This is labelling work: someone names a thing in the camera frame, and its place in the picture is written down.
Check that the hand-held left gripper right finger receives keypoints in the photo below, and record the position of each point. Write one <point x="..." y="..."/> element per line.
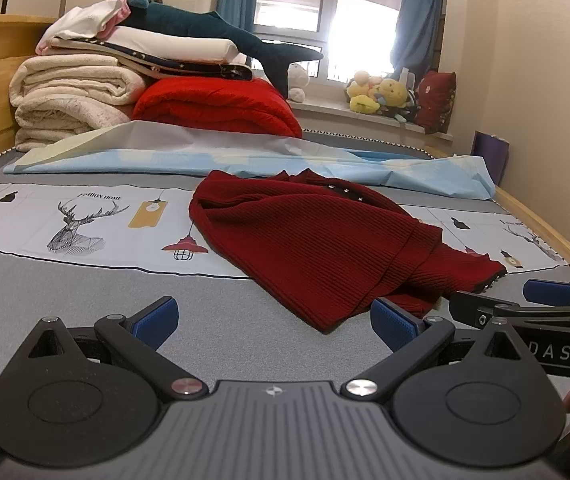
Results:
<point x="394" y="325"/>

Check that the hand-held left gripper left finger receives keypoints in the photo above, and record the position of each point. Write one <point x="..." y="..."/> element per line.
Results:
<point x="161" y="317"/>

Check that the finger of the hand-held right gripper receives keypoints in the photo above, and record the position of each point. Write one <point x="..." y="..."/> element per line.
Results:
<point x="475" y="310"/>
<point x="550" y="290"/>

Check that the dark red knit sweater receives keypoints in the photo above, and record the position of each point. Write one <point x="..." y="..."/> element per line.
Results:
<point x="315" y="240"/>

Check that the white deer printed sheet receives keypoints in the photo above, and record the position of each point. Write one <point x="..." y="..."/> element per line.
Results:
<point x="25" y="230"/>

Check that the light blue bed sheet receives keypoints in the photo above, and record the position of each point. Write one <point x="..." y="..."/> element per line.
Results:
<point x="115" y="160"/>

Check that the red printed cushion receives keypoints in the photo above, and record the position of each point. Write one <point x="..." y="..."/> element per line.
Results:
<point x="435" y="102"/>

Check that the red folded blanket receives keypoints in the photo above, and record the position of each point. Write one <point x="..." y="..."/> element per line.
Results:
<point x="215" y="105"/>

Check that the window sill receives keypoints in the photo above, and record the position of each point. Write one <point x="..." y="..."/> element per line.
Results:
<point x="330" y="110"/>

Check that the yellow green plush toy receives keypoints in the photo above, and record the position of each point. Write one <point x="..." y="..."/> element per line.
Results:
<point x="362" y="102"/>

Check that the yellow round plush toy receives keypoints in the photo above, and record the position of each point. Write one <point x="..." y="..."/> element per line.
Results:
<point x="392" y="91"/>

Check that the cream folded blanket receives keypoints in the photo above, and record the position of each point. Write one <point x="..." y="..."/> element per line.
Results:
<point x="70" y="92"/>

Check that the white plush toy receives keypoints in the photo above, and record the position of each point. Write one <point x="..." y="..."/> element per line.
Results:
<point x="299" y="77"/>

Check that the white pillow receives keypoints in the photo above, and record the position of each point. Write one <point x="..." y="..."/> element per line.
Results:
<point x="175" y="42"/>

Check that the dark teal shark plush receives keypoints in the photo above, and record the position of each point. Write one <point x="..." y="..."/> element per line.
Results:
<point x="205" y="27"/>

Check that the white folded cloth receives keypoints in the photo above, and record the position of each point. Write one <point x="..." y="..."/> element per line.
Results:
<point x="85" y="22"/>

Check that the pink cloth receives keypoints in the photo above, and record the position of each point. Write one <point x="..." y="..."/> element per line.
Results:
<point x="122" y="5"/>

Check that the window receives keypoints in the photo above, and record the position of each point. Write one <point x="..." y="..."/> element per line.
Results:
<point x="345" y="10"/>

